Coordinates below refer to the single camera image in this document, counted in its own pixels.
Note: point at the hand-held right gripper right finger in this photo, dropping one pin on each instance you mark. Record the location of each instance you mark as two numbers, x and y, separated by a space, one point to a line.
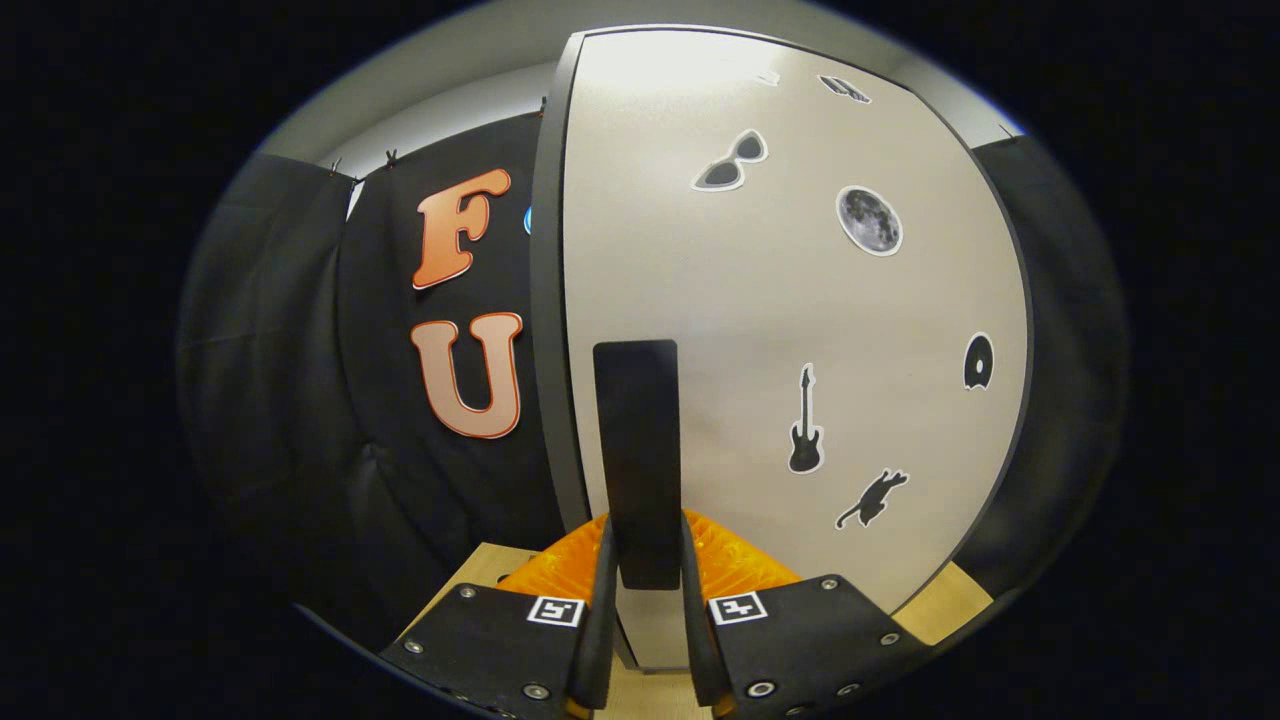
700 650

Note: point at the beige cabinet door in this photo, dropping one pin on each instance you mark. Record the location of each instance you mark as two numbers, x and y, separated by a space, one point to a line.
760 300

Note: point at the grey cabinet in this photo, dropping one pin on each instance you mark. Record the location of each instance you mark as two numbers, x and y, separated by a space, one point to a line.
548 300

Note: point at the black backdrop cloth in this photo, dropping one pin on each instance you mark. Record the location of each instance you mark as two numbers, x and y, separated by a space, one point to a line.
280 350

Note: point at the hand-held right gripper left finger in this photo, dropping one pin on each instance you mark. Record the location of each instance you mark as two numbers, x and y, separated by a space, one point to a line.
596 640

